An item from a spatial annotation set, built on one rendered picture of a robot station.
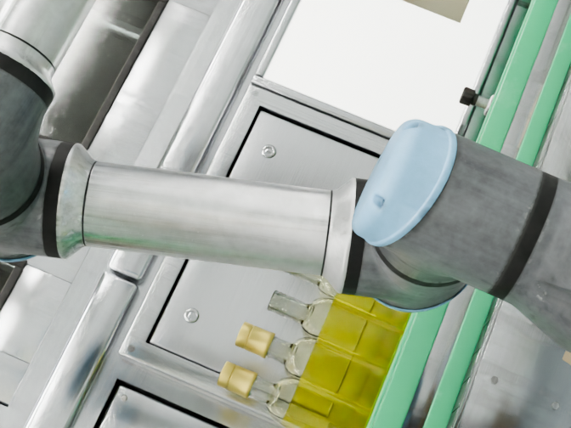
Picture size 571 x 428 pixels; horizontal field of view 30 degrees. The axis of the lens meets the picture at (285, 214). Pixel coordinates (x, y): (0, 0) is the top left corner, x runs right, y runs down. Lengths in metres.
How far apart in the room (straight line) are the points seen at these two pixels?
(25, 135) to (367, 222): 0.31
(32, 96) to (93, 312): 0.66
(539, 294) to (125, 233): 0.40
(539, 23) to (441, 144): 0.72
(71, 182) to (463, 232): 0.38
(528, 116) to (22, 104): 0.80
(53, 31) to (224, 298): 0.68
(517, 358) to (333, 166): 0.49
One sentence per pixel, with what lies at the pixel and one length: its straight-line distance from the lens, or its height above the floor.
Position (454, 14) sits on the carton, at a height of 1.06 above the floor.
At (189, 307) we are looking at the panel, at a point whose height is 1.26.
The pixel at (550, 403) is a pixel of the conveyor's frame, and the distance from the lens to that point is 1.29.
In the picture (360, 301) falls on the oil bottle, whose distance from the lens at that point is 1.40.
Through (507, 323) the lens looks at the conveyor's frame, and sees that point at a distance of 1.29.
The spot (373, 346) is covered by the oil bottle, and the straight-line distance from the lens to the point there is 1.39.
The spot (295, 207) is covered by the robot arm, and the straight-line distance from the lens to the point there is 1.02.
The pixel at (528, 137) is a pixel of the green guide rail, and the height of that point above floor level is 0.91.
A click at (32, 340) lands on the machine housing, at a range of 1.61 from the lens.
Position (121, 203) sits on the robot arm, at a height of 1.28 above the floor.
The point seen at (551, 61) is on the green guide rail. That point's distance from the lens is 1.58.
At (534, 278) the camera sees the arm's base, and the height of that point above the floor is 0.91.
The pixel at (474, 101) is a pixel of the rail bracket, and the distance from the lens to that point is 1.62.
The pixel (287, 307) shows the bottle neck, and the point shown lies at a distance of 1.40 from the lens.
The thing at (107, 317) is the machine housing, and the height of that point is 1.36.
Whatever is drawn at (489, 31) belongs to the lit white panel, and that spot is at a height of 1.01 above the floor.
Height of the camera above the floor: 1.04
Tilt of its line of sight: 5 degrees up
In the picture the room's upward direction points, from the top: 67 degrees counter-clockwise
